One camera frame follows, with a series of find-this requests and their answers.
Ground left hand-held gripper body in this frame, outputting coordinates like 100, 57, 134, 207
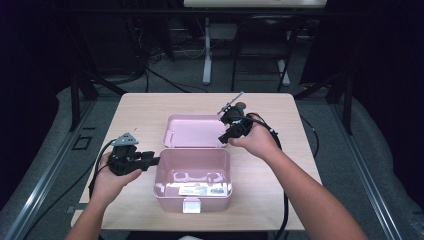
107, 132, 146, 177

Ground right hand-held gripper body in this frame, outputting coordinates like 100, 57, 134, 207
217, 91, 254, 138

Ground pink storage box white handle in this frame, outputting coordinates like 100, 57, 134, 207
153, 114, 233, 214

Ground person's right hand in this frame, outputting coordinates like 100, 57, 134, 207
228, 113, 283, 162

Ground person's left hand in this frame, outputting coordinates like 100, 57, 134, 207
90, 153, 143, 204

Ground black floor outlet plate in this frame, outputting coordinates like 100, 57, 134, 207
72, 134, 93, 151

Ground person's dark clothing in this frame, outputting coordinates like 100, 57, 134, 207
126, 230, 268, 240

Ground white desk leg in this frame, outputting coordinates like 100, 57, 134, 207
202, 17, 213, 86

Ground black chair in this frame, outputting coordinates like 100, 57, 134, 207
230, 14, 301, 93

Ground white desk top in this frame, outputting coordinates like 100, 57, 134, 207
183, 0, 328, 9

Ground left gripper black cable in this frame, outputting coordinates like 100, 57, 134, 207
88, 139, 118, 199

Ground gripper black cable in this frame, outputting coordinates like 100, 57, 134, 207
246, 113, 290, 240
88, 139, 118, 199

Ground long black floor cable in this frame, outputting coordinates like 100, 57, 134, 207
19, 163, 96, 240

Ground black cable beside table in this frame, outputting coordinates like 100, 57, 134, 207
299, 114, 320, 159

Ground black metal frame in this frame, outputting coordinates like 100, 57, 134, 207
294, 64, 354, 136
66, 19, 128, 133

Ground grey metal floor rail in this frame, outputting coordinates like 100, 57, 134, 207
0, 99, 98, 240
329, 103, 405, 240

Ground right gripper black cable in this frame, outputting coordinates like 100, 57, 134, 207
246, 113, 290, 240

